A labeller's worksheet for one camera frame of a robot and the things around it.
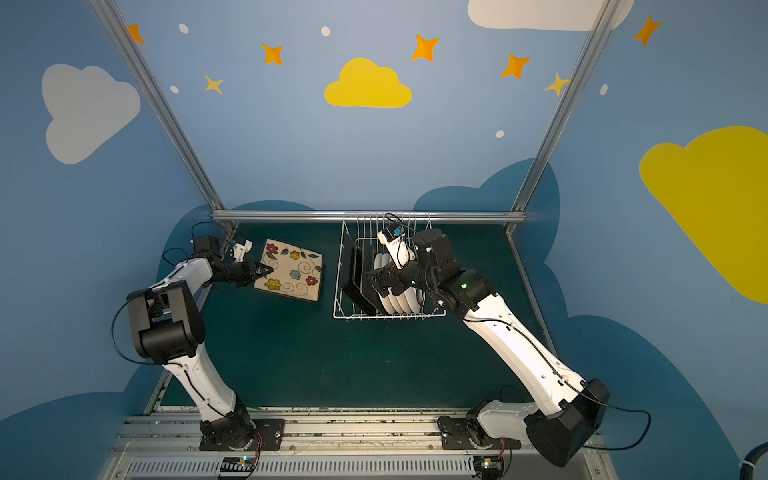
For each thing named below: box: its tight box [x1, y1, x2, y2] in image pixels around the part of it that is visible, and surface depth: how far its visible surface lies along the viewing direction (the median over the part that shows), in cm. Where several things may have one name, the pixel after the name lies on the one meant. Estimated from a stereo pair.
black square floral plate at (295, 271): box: [254, 238, 323, 302], surface depth 102 cm
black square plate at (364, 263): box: [355, 246, 381, 315], surface depth 86 cm
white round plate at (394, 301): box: [388, 287, 404, 313], surface depth 88 cm
